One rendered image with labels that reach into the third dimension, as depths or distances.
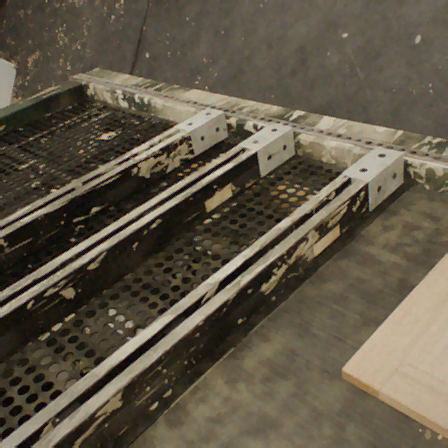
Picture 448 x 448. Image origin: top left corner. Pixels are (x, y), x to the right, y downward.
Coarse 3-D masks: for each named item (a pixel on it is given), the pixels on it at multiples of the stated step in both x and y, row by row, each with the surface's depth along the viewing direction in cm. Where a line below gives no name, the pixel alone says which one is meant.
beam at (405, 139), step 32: (96, 96) 186; (128, 96) 172; (192, 96) 161; (224, 96) 156; (160, 128) 168; (256, 128) 137; (320, 128) 129; (352, 128) 126; (384, 128) 124; (320, 160) 127; (352, 160) 120
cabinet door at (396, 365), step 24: (432, 288) 84; (408, 312) 81; (432, 312) 80; (384, 336) 78; (408, 336) 77; (432, 336) 77; (360, 360) 75; (384, 360) 75; (408, 360) 74; (432, 360) 74; (360, 384) 73; (384, 384) 71; (408, 384) 71; (432, 384) 70; (408, 408) 68; (432, 408) 68
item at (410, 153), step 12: (108, 84) 180; (120, 84) 178; (156, 96) 164; (168, 96) 162; (204, 108) 150; (216, 108) 149; (252, 120) 139; (264, 120) 137; (276, 120) 136; (300, 132) 129; (312, 132) 127; (324, 132) 126; (360, 144) 118; (372, 144) 117; (384, 144) 116; (408, 156) 111; (420, 156) 110; (432, 156) 109; (444, 156) 108
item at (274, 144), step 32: (288, 128) 127; (224, 160) 120; (256, 160) 121; (192, 192) 110; (128, 224) 106; (160, 224) 106; (192, 224) 113; (64, 256) 99; (96, 256) 98; (128, 256) 103; (32, 288) 93; (64, 288) 95; (96, 288) 100; (0, 320) 88; (32, 320) 92; (0, 352) 90
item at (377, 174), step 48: (336, 192) 103; (384, 192) 108; (288, 240) 91; (240, 288) 84; (144, 336) 78; (192, 336) 79; (96, 384) 73; (144, 384) 74; (48, 432) 70; (96, 432) 71
